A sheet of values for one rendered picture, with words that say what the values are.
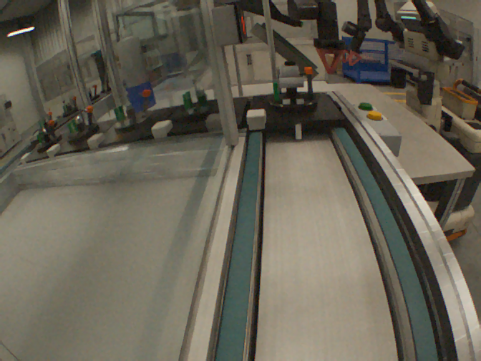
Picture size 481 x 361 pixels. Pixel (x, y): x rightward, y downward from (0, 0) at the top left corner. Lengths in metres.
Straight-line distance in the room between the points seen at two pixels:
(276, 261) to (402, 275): 0.17
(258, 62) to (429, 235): 4.59
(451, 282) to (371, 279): 0.11
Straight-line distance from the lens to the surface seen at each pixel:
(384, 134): 0.58
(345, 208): 0.42
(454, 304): 0.32
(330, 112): 0.64
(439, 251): 0.35
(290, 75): 0.65
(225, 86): 0.47
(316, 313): 0.30
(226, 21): 0.41
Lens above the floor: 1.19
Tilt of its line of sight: 35 degrees down
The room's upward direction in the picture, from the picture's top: 10 degrees counter-clockwise
